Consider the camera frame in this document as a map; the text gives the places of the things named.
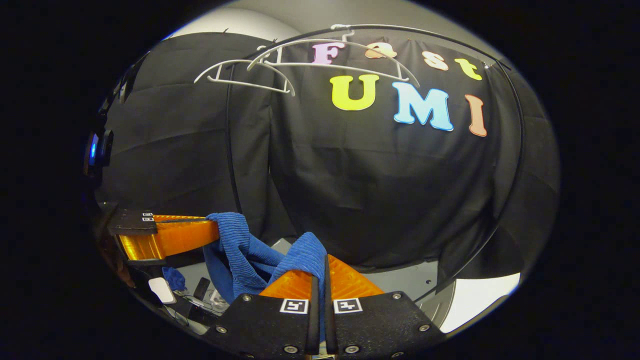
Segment white clothes hanger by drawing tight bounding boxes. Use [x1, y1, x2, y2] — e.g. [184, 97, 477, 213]
[194, 59, 296, 97]
[247, 24, 421, 88]

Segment blue corduroy jacket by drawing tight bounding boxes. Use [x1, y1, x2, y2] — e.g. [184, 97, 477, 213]
[162, 212, 331, 343]

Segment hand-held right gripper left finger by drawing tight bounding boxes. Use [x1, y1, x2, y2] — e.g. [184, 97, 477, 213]
[201, 270, 321, 360]

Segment small white device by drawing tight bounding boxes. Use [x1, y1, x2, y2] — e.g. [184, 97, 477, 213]
[148, 277, 177, 305]

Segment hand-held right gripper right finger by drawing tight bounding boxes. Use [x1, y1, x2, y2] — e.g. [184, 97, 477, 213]
[323, 254, 447, 360]

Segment black clothes rack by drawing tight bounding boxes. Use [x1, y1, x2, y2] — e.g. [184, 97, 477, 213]
[225, 24, 526, 297]

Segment black backdrop cloth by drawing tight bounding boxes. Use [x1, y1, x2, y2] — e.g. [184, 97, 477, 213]
[95, 32, 561, 282]

